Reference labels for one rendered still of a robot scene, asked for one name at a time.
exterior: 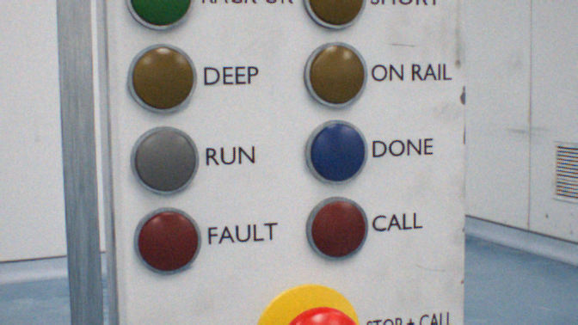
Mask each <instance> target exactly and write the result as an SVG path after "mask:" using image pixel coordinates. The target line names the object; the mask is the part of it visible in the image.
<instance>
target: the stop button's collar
mask: <svg viewBox="0 0 578 325"><path fill-rule="evenodd" d="M317 307H330V308H334V309H337V310H340V311H342V312H344V313H346V314H347V315H348V316H350V317H351V318H352V319H353V320H354V321H355V322H356V324H357V325H360V324H359V320H358V317H357V314H356V312H355V310H354V307H353V306H352V305H351V304H350V303H349V302H348V300H347V299H346V298H345V297H344V296H343V295H342V294H341V293H339V292H338V291H336V290H334V289H332V288H330V287H327V286H325V285H317V284H305V285H296V286H294V287H292V288H289V289H287V290H285V291H283V292H282V293H281V294H278V295H277V296H276V298H274V299H273V300H272V301H271V302H270V304H269V305H268V306H267V307H266V309H265V310H264V311H263V312H262V314H261V317H260V319H259V322H258V323H257V325H288V323H289V322H290V321H291V320H292V319H293V318H294V317H295V316H297V315H298V314H301V313H303V312H304V311H306V310H310V309H313V308H317ZM424 317H428V318H429V315H428V314H425V315H424V316H423V317H422V318H421V321H420V325H422V324H421V322H422V319H423V318H424ZM397 320H400V324H397ZM434 320H435V322H433V321H434ZM388 321H389V322H392V325H394V322H393V321H392V320H391V319H386V320H384V323H383V325H385V323H386V322H388ZM435 324H436V325H438V323H437V319H436V316H435V314H434V313H433V317H432V321H431V325H435ZM396 325H402V319H401V318H396Z"/></svg>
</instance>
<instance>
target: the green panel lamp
mask: <svg viewBox="0 0 578 325"><path fill-rule="evenodd" d="M131 2H132V7H133V9H134V11H135V12H136V14H137V15H138V16H139V17H140V18H141V19H142V20H144V21H146V22H148V23H149V24H151V25H155V26H169V25H172V24H175V23H176V22H178V21H179V20H180V19H181V18H182V17H183V16H184V15H185V14H186V13H187V11H188V8H190V5H191V2H192V0H131Z"/></svg>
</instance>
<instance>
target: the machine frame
mask: <svg viewBox="0 0 578 325"><path fill-rule="evenodd" d="M90 7H91V0H56V9H57V27H58V41H57V47H58V84H59V103H60V122H61V141H62V161H63V180H64V199H65V237H66V256H67V268H68V274H69V294H70V313H71V325H104V305H103V295H102V283H101V242H100V220H99V199H98V178H97V156H96V135H95V92H94V72H93V50H92V29H91V9H92V8H90ZM96 12H97V17H96V33H97V55H98V77H99V98H100V120H101V163H102V185H103V206H104V228H105V250H106V272H107V286H108V314H109V325H120V313H119V291H118V269H117V259H116V247H115V224H114V180H113V157H112V134H111V112H110V89H109V67H108V0H96Z"/></svg>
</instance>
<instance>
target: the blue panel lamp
mask: <svg viewBox="0 0 578 325"><path fill-rule="evenodd" d="M364 159H365V145H364V142H363V139H362V137H361V136H360V134H359V133H358V131H355V130H354V129H353V128H352V127H351V126H348V125H344V124H333V125H330V126H326V127H324V128H323V129H322V130H321V131H320V132H319V133H317V135H316V136H315V138H314V140H313V142H312V144H311V163H312V165H313V167H314V169H315V170H316V171H317V173H318V174H320V176H322V178H324V179H326V180H328V181H345V180H347V179H349V178H351V177H352V176H354V175H356V174H357V173H358V171H359V169H360V168H361V166H362V164H363V162H364Z"/></svg>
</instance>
